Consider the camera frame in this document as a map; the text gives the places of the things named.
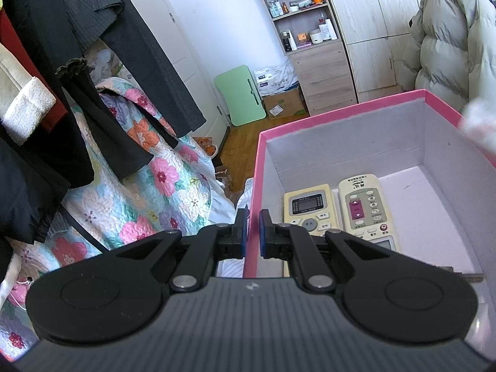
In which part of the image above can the white plastic package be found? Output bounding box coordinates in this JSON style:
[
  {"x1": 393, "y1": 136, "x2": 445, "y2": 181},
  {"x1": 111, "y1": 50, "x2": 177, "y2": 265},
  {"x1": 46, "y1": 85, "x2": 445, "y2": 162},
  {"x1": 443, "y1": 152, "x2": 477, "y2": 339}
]
[{"x1": 254, "y1": 64, "x2": 300, "y2": 97}]

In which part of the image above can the yellowed remote with LCD screen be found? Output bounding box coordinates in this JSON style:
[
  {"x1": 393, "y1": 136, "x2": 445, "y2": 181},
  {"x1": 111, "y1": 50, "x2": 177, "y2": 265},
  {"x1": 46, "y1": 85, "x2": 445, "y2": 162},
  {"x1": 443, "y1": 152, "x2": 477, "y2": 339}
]
[{"x1": 284, "y1": 183, "x2": 343, "y2": 277}]

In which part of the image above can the grey puffer jacket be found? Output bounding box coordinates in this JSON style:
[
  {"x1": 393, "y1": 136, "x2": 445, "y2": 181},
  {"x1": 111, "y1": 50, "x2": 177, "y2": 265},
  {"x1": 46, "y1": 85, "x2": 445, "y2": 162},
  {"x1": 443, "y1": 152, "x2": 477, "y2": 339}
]
[{"x1": 401, "y1": 0, "x2": 496, "y2": 113}]

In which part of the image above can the wooden shelf cabinet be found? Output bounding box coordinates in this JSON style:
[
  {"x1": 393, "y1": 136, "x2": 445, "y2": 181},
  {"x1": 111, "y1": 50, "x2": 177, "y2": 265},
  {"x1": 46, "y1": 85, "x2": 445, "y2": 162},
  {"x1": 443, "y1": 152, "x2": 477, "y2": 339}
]
[{"x1": 248, "y1": 0, "x2": 357, "y2": 117}]

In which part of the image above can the brown cardboard box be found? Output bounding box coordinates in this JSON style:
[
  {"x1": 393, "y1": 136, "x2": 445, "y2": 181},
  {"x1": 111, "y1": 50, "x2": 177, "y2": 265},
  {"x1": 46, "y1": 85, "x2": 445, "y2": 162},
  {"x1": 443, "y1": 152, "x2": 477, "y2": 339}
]
[{"x1": 263, "y1": 87, "x2": 308, "y2": 120}]

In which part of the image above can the green folding table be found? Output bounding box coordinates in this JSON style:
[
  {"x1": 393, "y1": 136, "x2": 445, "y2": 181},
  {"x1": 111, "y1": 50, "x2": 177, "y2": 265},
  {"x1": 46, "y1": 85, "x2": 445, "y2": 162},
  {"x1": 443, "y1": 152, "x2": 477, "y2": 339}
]
[{"x1": 214, "y1": 65, "x2": 267, "y2": 126}]

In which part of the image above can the cream remote with pink buttons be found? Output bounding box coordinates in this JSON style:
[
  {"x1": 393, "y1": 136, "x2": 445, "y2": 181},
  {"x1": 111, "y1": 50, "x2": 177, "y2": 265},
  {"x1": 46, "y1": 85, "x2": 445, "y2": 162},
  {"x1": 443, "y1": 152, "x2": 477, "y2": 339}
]
[{"x1": 338, "y1": 174, "x2": 401, "y2": 254}]

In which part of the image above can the white door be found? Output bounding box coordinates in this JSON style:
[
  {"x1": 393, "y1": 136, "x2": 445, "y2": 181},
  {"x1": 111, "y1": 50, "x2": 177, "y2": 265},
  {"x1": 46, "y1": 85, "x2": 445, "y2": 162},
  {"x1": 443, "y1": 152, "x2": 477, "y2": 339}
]
[{"x1": 128, "y1": 0, "x2": 229, "y2": 152}]

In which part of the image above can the white bottle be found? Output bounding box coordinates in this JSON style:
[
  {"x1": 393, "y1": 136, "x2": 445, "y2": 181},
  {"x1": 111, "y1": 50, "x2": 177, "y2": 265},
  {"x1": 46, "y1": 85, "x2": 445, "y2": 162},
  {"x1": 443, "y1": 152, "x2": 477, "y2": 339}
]
[{"x1": 319, "y1": 19, "x2": 338, "y2": 41}]

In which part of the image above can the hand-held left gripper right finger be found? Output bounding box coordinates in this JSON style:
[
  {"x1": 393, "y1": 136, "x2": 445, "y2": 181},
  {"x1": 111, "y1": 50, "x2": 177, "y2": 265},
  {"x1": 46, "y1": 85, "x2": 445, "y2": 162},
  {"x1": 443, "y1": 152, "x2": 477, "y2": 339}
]
[{"x1": 259, "y1": 208, "x2": 392, "y2": 293}]

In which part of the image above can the floral quilt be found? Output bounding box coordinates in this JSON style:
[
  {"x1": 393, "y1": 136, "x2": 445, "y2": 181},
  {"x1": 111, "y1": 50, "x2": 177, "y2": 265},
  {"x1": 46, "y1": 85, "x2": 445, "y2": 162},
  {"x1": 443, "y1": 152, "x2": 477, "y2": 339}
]
[{"x1": 0, "y1": 77, "x2": 218, "y2": 357}]

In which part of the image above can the red coat white fleece cuff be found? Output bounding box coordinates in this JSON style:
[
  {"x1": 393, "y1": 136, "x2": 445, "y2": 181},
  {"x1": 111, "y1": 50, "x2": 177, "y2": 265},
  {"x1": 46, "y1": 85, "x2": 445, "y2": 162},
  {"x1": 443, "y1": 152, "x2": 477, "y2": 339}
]
[{"x1": 0, "y1": 8, "x2": 68, "y2": 146}]

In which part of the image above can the black jacket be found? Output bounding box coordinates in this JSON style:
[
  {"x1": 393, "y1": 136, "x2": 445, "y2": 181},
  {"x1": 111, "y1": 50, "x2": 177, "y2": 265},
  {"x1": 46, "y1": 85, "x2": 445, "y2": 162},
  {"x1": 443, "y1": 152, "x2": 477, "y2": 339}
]
[{"x1": 0, "y1": 0, "x2": 95, "y2": 245}]

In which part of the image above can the dark grey hanging coat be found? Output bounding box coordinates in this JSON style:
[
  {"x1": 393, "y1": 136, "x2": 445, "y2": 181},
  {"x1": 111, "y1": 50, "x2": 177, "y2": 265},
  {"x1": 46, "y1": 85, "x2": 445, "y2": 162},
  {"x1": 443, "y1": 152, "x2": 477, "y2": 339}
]
[{"x1": 50, "y1": 0, "x2": 207, "y2": 138}]

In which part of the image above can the pink cardboard box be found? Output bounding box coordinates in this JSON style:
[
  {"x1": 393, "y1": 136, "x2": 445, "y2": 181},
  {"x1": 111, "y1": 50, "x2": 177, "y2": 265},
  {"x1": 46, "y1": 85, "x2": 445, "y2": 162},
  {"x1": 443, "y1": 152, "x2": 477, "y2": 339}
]
[{"x1": 243, "y1": 89, "x2": 496, "y2": 342}]

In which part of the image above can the black hanging garment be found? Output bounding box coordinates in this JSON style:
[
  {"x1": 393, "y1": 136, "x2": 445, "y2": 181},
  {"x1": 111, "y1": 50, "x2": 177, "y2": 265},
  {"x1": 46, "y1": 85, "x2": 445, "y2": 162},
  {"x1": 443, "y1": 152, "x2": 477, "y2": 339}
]
[{"x1": 56, "y1": 58, "x2": 156, "y2": 181}]

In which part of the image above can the light wood wardrobe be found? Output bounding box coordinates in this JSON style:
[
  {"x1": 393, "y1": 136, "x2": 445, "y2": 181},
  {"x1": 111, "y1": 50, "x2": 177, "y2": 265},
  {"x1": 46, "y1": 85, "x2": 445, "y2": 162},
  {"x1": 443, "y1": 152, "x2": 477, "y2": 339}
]
[{"x1": 318, "y1": 0, "x2": 466, "y2": 103}]

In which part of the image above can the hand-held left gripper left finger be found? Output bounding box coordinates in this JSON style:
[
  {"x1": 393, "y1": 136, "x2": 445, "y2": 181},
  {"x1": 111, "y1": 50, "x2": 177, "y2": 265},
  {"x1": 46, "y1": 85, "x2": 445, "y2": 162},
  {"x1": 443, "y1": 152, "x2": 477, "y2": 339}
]
[{"x1": 114, "y1": 208, "x2": 249, "y2": 293}]

